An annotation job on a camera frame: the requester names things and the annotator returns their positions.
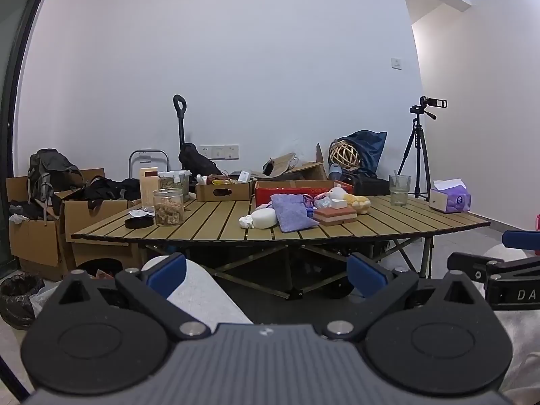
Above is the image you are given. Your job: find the clear container white lid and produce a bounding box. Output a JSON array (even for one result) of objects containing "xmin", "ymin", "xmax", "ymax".
[{"xmin": 158, "ymin": 170, "xmax": 190, "ymax": 203}]

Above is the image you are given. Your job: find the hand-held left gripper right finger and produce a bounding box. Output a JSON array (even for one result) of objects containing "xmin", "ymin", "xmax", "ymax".
[{"xmin": 324, "ymin": 253, "xmax": 486, "ymax": 342}]

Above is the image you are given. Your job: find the black camcorder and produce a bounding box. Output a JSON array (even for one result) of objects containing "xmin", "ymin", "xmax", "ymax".
[{"xmin": 409, "ymin": 96, "xmax": 448, "ymax": 114}]

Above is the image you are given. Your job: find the blue fabric bag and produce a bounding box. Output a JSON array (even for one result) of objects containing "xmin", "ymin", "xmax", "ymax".
[{"xmin": 333, "ymin": 131, "xmax": 387, "ymax": 178}]

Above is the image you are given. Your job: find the brown cardboard box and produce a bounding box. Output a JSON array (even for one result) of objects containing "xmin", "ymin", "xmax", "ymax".
[
  {"xmin": 62, "ymin": 197, "xmax": 146, "ymax": 271},
  {"xmin": 6, "ymin": 176, "xmax": 64, "ymax": 281}
]

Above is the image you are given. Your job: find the black clothing pile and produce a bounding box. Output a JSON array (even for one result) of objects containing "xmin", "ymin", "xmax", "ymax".
[{"xmin": 74, "ymin": 177, "xmax": 142, "ymax": 209}]

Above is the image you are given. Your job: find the brown paper bag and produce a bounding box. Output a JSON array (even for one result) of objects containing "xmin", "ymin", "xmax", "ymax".
[{"xmin": 262, "ymin": 153, "xmax": 298, "ymax": 177}]

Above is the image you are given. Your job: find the black trolley bag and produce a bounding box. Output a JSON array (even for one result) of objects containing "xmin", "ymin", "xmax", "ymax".
[{"xmin": 178, "ymin": 143, "xmax": 222, "ymax": 177}]

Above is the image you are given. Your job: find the purple towel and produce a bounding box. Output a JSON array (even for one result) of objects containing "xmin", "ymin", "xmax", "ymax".
[{"xmin": 270, "ymin": 194, "xmax": 320, "ymax": 234}]

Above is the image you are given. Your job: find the black trash bag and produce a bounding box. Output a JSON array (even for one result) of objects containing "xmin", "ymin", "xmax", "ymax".
[{"xmin": 0, "ymin": 273, "xmax": 45, "ymax": 330}]

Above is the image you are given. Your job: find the person's right leg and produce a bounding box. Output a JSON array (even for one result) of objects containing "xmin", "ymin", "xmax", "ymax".
[{"xmin": 481, "ymin": 245, "xmax": 540, "ymax": 405}]

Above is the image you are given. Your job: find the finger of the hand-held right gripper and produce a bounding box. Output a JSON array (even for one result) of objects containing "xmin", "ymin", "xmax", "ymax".
[
  {"xmin": 446, "ymin": 252, "xmax": 540, "ymax": 281},
  {"xmin": 502, "ymin": 231, "xmax": 540, "ymax": 256}
]

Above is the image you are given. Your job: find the glass jar with snacks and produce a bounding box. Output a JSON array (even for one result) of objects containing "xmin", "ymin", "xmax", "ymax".
[{"xmin": 153, "ymin": 188, "xmax": 185, "ymax": 226}]

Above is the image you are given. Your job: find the white wall outlet strip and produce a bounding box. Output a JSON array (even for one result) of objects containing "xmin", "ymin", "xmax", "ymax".
[{"xmin": 198, "ymin": 144, "xmax": 240, "ymax": 160}]

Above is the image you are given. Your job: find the glass cup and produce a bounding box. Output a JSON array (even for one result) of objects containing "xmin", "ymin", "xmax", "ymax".
[{"xmin": 389, "ymin": 174, "xmax": 411, "ymax": 207}]

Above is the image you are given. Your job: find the person's leg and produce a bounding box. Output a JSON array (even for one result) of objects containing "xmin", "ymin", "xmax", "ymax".
[
  {"xmin": 481, "ymin": 245, "xmax": 540, "ymax": 405},
  {"xmin": 141, "ymin": 255, "xmax": 254, "ymax": 325}
]

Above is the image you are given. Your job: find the small cardboard box with handle hole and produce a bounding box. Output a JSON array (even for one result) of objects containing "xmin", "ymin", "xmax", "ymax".
[{"xmin": 195, "ymin": 181, "xmax": 252, "ymax": 202}]

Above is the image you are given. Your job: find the folding slatted table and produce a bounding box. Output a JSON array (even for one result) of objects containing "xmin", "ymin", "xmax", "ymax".
[{"xmin": 71, "ymin": 195, "xmax": 491, "ymax": 300}]

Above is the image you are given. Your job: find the pink brown sponge block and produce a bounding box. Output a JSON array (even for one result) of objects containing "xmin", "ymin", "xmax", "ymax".
[{"xmin": 313, "ymin": 207, "xmax": 357, "ymax": 225}]

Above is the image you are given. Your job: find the person's left leg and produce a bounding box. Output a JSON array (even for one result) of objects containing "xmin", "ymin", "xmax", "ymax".
[{"xmin": 141, "ymin": 255, "xmax": 254, "ymax": 325}]

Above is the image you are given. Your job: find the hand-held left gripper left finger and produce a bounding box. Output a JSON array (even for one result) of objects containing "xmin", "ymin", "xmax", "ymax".
[{"xmin": 55, "ymin": 253, "xmax": 212, "ymax": 340}]

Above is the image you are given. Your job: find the metal folding step stool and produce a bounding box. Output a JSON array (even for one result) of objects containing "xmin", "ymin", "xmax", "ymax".
[{"xmin": 128, "ymin": 148, "xmax": 170, "ymax": 186}]

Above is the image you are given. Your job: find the grey backpack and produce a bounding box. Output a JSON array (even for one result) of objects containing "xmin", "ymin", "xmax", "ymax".
[{"xmin": 27, "ymin": 148, "xmax": 85, "ymax": 222}]

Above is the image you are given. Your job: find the black trolley handle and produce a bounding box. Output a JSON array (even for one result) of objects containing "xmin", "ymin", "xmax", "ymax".
[{"xmin": 173, "ymin": 94, "xmax": 188, "ymax": 153}]

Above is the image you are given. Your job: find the open cardboard box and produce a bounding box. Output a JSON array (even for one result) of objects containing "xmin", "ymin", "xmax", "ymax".
[{"xmin": 274, "ymin": 143, "xmax": 330, "ymax": 182}]

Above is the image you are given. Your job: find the purple tissue box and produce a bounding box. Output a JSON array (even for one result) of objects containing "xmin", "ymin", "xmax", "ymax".
[{"xmin": 429, "ymin": 179, "xmax": 472, "ymax": 213}]

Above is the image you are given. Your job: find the white yellow plush toy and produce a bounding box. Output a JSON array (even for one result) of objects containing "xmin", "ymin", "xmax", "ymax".
[{"xmin": 325, "ymin": 186, "xmax": 372, "ymax": 215}]

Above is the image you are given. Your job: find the wicker ball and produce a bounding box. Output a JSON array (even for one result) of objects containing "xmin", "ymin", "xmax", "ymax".
[{"xmin": 329, "ymin": 141, "xmax": 362, "ymax": 171}]

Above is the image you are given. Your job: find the white soft roll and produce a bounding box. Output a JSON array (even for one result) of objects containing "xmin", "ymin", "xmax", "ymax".
[{"xmin": 239, "ymin": 210, "xmax": 278, "ymax": 231}]

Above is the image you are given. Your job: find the wooden block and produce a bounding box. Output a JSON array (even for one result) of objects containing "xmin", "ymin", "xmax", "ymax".
[{"xmin": 140, "ymin": 167, "xmax": 160, "ymax": 212}]

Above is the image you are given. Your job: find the red cardboard box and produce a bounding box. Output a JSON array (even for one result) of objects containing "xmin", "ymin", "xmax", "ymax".
[{"xmin": 254, "ymin": 180, "xmax": 355, "ymax": 209}]

